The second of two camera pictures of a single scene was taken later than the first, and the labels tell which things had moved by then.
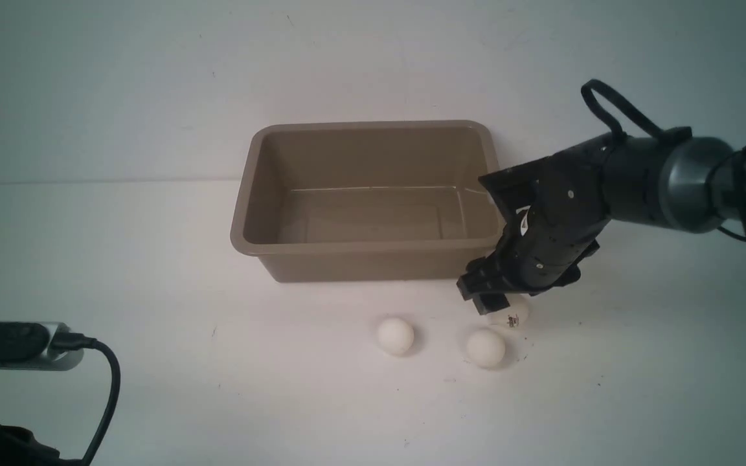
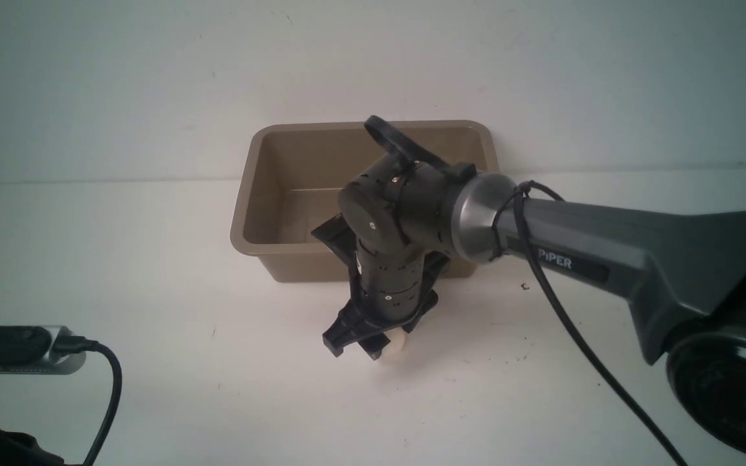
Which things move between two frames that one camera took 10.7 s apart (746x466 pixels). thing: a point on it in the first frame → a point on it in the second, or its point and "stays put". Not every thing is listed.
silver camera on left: (18, 345) stays put
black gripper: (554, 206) → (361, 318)
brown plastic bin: (365, 200) stays put
